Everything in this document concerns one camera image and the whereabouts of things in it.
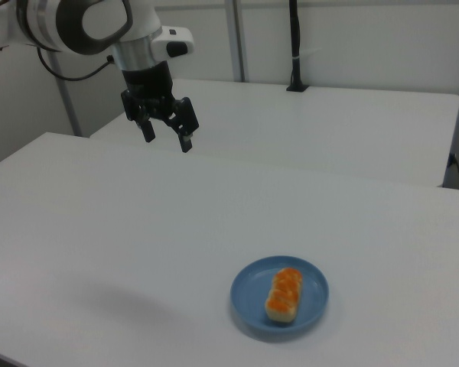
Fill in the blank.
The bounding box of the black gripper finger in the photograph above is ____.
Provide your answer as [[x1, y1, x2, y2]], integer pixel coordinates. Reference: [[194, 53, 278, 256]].
[[124, 102, 157, 144], [164, 96, 199, 154]]

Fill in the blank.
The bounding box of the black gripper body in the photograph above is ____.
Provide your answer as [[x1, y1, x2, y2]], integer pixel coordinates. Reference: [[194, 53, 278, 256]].
[[120, 63, 181, 122]]

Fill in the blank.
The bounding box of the orange-topped bread loaf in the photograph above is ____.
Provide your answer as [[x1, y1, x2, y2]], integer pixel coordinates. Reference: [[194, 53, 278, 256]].
[[264, 268, 304, 323]]

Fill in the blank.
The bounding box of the blue round plate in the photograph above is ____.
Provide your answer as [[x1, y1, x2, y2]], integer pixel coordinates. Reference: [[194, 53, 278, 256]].
[[229, 255, 330, 339]]

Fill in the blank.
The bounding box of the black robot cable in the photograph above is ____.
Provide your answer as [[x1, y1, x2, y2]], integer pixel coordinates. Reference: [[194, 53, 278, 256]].
[[37, 47, 114, 82]]

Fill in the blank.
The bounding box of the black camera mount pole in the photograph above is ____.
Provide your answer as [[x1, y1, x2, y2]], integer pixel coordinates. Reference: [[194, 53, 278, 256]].
[[285, 0, 309, 93]]

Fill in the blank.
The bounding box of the black wall cable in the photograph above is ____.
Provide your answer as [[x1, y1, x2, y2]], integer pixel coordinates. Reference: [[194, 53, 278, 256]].
[[448, 153, 459, 191]]

